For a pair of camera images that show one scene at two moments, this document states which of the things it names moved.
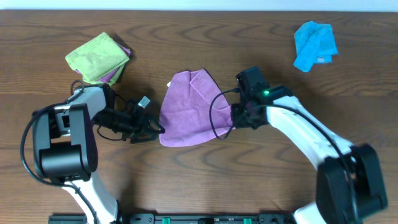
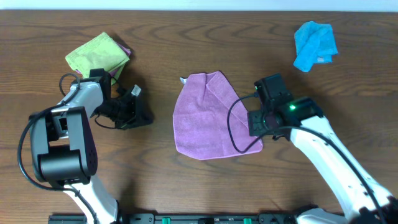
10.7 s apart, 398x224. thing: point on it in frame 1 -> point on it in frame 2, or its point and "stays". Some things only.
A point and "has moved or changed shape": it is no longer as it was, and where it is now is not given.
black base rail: x=181 y=218 stays
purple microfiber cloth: x=193 y=109 has moved or changed shape
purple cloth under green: x=109 y=78 stays
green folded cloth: x=99 y=58 stays
